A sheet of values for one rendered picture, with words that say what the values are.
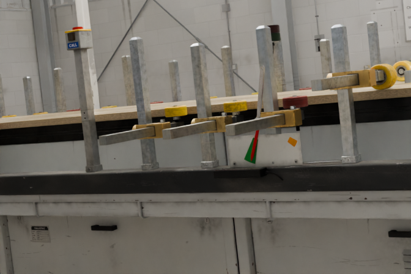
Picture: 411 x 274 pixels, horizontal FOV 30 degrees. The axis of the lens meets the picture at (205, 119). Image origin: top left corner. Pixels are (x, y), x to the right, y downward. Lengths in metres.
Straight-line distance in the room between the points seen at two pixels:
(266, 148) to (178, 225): 0.69
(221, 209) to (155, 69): 9.02
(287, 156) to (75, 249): 1.27
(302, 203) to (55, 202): 1.05
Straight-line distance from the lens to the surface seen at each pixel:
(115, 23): 11.97
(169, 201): 2.67
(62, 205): 3.01
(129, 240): 3.13
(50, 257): 3.45
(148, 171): 2.66
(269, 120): 2.28
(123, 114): 2.97
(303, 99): 2.44
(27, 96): 4.59
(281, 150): 2.38
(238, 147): 2.46
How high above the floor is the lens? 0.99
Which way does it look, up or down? 3 degrees down
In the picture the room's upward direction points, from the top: 6 degrees counter-clockwise
